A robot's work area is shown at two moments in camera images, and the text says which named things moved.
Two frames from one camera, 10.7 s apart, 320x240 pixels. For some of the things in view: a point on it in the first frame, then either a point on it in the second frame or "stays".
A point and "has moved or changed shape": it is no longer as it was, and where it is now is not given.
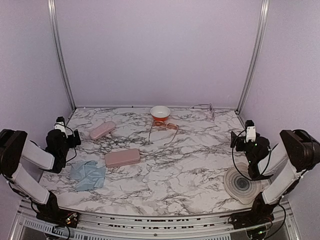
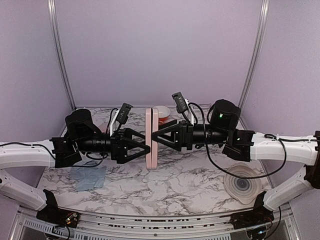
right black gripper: [239, 139] to [183, 136]
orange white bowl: [160, 113] stays
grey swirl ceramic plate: [245, 190] stays
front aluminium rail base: [25, 225] stays
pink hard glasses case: [122, 158] has moved or changed shape
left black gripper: [73, 143] to [119, 146]
